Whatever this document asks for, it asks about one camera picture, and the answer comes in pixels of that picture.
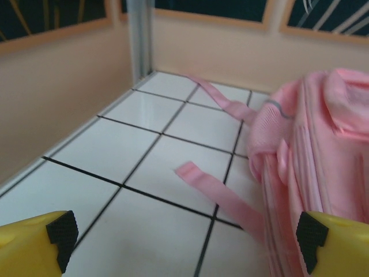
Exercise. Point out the pink backpack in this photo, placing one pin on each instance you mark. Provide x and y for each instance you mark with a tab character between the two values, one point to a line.
317	158

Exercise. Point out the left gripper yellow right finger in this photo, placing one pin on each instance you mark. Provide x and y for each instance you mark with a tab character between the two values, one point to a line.
346	248

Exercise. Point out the aluminium corner post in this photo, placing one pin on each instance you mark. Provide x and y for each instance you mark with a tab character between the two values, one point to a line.
139	37

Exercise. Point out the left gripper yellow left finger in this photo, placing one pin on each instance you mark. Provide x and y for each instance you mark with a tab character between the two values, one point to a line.
23	251

